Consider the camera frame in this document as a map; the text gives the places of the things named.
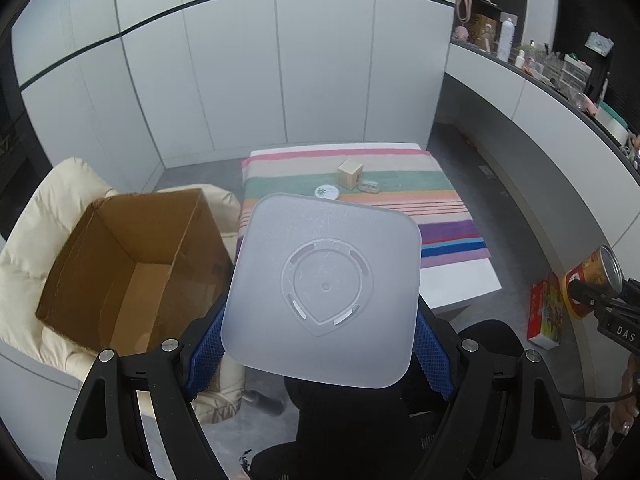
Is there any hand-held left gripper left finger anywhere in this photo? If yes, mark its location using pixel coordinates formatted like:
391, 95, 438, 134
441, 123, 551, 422
55, 305, 226, 480

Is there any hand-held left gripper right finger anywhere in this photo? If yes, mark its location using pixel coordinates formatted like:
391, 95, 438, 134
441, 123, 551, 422
412, 295, 583, 480

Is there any red can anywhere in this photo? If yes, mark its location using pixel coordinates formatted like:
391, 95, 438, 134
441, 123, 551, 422
565, 244, 626, 321

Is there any brown cardboard box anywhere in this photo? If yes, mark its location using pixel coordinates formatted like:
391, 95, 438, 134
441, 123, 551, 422
35, 187, 236, 361

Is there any frosted square plastic container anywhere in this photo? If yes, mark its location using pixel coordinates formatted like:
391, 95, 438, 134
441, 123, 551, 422
220, 191, 422, 390

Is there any beige cube box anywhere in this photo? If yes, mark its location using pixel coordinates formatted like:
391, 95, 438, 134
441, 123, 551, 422
336, 159, 363, 191

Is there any person's right hand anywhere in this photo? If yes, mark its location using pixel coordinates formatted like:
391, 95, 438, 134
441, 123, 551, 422
619, 355, 640, 441

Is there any red printed box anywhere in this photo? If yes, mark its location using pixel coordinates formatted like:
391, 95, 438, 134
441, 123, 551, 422
527, 272, 563, 351

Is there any white low table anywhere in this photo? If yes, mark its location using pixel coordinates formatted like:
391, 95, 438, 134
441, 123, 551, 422
239, 142, 502, 318

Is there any black office chair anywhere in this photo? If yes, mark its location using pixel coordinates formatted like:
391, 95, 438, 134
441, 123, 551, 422
247, 319, 531, 480

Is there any dark patterned cloth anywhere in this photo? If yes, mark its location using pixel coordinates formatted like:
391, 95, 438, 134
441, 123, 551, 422
570, 402, 626, 480

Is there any white sideboard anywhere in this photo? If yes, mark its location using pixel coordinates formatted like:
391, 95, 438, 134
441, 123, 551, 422
440, 40, 640, 376

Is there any striped colourful cloth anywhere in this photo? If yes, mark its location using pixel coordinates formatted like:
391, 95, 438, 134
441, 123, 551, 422
239, 147, 493, 271

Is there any clear drawer organizer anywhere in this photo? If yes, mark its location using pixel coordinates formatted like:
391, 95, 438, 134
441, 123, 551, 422
560, 52, 591, 93

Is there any cream padded chair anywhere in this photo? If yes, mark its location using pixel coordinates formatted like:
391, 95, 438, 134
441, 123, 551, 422
0, 156, 246, 423

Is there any white spray bottle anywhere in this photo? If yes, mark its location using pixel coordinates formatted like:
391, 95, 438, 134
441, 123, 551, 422
496, 17, 516, 63

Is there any brown carton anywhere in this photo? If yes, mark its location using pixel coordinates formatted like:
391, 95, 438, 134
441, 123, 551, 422
470, 12, 501, 51

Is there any black glass cabinet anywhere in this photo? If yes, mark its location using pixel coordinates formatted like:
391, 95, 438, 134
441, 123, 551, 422
0, 80, 53, 196

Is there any black cable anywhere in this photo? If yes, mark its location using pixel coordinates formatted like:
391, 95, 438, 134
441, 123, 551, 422
560, 390, 626, 403

